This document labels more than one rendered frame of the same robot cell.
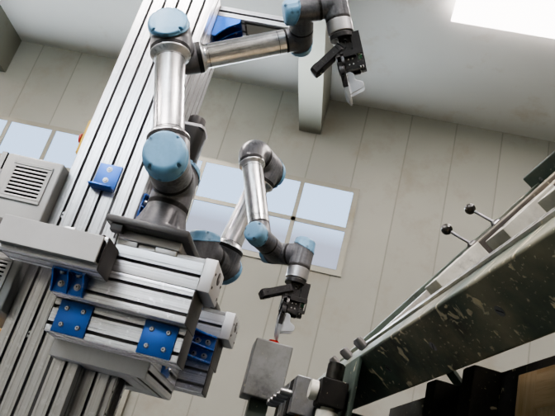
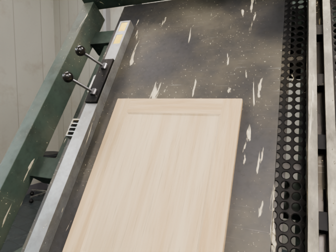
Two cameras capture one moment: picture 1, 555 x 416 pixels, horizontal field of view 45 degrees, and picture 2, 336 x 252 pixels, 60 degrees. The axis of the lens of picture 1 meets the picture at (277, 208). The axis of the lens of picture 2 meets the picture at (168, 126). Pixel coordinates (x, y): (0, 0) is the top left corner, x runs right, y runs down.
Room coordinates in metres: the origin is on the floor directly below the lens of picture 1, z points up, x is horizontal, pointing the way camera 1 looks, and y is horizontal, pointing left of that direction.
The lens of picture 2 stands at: (1.25, 0.21, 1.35)
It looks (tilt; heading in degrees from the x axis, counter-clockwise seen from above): 5 degrees down; 295
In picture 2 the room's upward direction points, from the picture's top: straight up
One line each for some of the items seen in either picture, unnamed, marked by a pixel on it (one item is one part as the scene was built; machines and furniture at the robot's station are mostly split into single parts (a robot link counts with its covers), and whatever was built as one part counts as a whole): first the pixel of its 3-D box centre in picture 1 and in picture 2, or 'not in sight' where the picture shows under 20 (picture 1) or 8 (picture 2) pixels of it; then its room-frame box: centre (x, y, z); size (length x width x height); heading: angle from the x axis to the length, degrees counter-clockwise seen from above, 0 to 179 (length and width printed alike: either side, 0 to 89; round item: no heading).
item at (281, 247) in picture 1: (274, 251); not in sight; (2.18, -0.03, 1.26); 0.11 x 0.11 x 0.08; 56
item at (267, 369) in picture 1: (265, 372); not in sight; (2.13, -0.10, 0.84); 0.12 x 0.12 x 0.18; 2
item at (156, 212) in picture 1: (163, 221); not in sight; (1.72, 0.29, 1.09); 0.15 x 0.15 x 0.10
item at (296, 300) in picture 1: (293, 298); not in sight; (2.14, -0.13, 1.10); 0.09 x 0.08 x 0.12; 92
